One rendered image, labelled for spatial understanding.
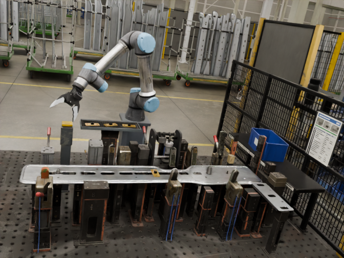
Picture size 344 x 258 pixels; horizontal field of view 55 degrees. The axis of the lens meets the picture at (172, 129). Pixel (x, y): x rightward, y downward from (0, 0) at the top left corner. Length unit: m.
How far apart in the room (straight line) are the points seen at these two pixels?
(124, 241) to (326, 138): 1.34
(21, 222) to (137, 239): 0.63
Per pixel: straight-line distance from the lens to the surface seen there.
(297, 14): 9.54
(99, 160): 1.96
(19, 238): 1.92
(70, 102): 1.97
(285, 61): 4.24
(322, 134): 2.26
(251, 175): 2.17
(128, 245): 1.87
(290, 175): 2.27
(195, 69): 9.67
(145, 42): 2.13
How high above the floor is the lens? 1.88
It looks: 19 degrees down
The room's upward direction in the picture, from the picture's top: 10 degrees clockwise
